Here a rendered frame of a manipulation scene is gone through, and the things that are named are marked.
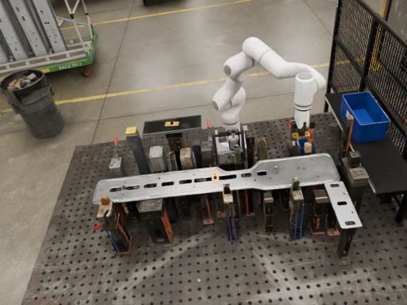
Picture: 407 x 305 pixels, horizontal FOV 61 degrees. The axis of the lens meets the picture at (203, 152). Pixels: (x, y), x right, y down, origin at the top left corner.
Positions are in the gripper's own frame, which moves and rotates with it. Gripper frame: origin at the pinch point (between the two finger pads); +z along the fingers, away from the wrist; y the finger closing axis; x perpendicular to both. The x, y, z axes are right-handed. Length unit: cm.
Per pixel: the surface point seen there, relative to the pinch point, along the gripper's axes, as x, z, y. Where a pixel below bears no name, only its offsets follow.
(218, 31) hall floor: -29, 129, -431
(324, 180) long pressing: 11.5, 27.3, 10.2
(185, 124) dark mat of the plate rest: -61, 11, -33
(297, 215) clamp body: -6.3, 35.3, 25.4
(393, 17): 157, 56, -234
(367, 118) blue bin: 49, 24, -32
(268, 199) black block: -20.1, 28.2, 18.4
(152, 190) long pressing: -83, 27, 4
